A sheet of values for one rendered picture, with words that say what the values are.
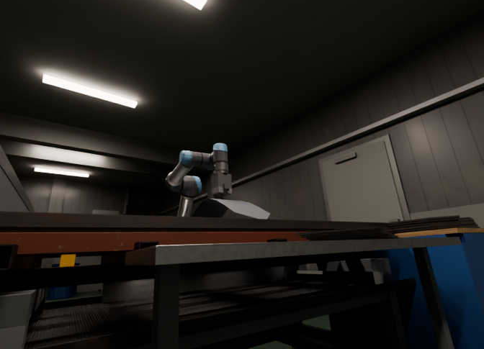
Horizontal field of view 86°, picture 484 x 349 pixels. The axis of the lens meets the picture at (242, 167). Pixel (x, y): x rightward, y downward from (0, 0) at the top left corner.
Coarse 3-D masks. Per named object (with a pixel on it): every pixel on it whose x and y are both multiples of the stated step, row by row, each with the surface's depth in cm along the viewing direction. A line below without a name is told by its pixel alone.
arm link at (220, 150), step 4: (216, 144) 137; (220, 144) 136; (224, 144) 137; (216, 148) 136; (220, 148) 135; (224, 148) 136; (212, 152) 140; (216, 152) 135; (220, 152) 135; (224, 152) 135; (212, 156) 138; (216, 156) 134; (220, 156) 134; (224, 156) 135; (212, 160) 139; (216, 160) 134; (220, 160) 133; (224, 160) 134
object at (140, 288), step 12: (180, 276) 149; (192, 276) 152; (204, 276) 156; (216, 276) 160; (228, 276) 164; (240, 276) 168; (252, 276) 173; (264, 276) 178; (276, 276) 183; (108, 288) 129; (120, 288) 131; (132, 288) 134; (144, 288) 137; (180, 288) 147; (192, 288) 150; (204, 288) 154; (108, 300) 127
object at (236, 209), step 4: (232, 208) 107; (236, 208) 108; (240, 208) 109; (244, 208) 111; (248, 208) 112; (252, 208) 114; (256, 208) 115; (260, 208) 117; (252, 212) 107; (256, 212) 108; (260, 212) 109; (264, 212) 111; (268, 212) 112
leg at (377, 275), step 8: (376, 272) 128; (384, 272) 125; (376, 280) 128; (384, 280) 124; (392, 280) 126; (392, 296) 122; (384, 304) 123; (392, 304) 121; (384, 312) 123; (392, 312) 120; (384, 320) 122; (392, 320) 119; (400, 320) 121; (384, 328) 122; (392, 328) 119; (400, 328) 119; (392, 336) 118; (400, 336) 117; (392, 344) 118; (400, 344) 116
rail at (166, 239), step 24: (0, 240) 56; (24, 240) 58; (48, 240) 60; (72, 240) 62; (96, 240) 65; (120, 240) 68; (144, 240) 71; (168, 240) 74; (192, 240) 78; (216, 240) 82; (240, 240) 87; (264, 240) 92; (288, 240) 98
